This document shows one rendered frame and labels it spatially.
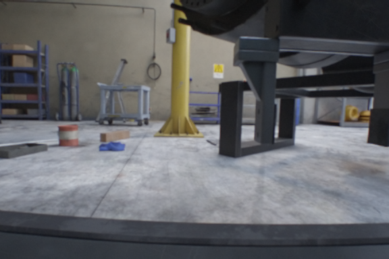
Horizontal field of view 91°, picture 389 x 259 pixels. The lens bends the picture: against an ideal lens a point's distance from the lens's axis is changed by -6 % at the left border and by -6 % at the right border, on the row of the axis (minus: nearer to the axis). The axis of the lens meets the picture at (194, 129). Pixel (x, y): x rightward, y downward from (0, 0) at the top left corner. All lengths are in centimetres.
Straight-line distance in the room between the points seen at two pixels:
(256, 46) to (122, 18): 692
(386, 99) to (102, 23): 705
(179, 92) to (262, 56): 283
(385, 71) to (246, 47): 16
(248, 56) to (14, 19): 805
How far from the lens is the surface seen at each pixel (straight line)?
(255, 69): 22
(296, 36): 22
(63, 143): 233
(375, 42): 26
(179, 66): 307
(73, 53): 715
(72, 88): 649
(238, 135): 171
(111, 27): 705
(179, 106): 301
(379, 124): 29
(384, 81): 29
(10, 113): 737
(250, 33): 60
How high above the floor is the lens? 39
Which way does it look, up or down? 5 degrees down
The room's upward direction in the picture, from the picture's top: 2 degrees clockwise
